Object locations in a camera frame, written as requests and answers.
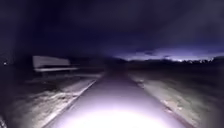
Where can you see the smooth paved path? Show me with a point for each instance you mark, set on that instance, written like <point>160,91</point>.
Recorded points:
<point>113,96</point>

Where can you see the dark distant treeline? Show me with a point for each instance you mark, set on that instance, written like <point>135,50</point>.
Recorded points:
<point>166,62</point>

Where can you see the pale gravel verge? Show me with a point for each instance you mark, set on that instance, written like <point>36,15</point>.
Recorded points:
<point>46,100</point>
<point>173,96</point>

